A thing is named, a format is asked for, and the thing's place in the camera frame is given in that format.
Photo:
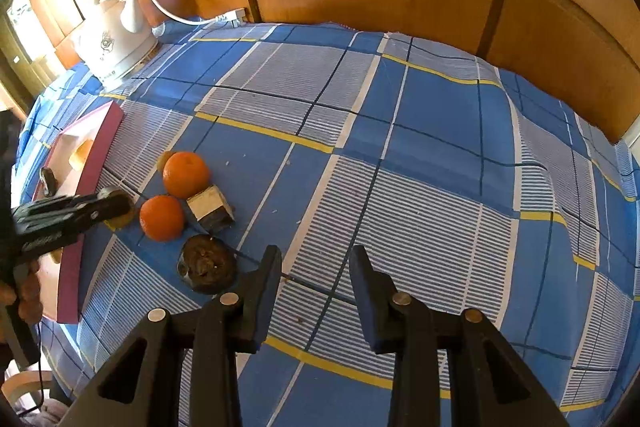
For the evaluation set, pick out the small yellow sugarcane piece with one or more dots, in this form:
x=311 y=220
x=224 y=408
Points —
x=80 y=157

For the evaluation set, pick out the orange mandarin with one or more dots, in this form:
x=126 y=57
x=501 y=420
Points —
x=161 y=218
x=186 y=174

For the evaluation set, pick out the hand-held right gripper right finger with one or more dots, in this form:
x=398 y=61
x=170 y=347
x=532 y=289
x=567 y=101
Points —
x=370 y=302

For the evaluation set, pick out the white ceramic electric kettle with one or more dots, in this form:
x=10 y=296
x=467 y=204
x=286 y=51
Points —
x=112 y=42

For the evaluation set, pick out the white power plug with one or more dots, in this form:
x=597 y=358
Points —
x=232 y=16

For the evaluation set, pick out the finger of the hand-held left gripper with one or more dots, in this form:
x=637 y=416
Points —
x=95 y=214

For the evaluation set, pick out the wooden framed doorway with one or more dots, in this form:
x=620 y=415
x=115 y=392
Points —
x=20 y=57

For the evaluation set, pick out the pink shallow tray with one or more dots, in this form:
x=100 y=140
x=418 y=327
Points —
x=70 y=287

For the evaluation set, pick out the pale cube-shaped sugarcane piece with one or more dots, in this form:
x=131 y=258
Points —
x=210 y=209

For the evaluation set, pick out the wooden chair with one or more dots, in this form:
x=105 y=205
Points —
x=20 y=382

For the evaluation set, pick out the dark brown water chestnut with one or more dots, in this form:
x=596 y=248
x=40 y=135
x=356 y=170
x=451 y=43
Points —
x=207 y=264
x=47 y=181

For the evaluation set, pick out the person's left hand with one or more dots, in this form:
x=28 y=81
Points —
x=30 y=302

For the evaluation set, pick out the small green olive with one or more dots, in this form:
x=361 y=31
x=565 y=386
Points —
x=161 y=160

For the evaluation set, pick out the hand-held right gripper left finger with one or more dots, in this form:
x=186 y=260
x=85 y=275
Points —
x=260 y=297

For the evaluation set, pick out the round sugarcane segment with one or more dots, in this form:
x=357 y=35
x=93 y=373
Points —
x=122 y=221

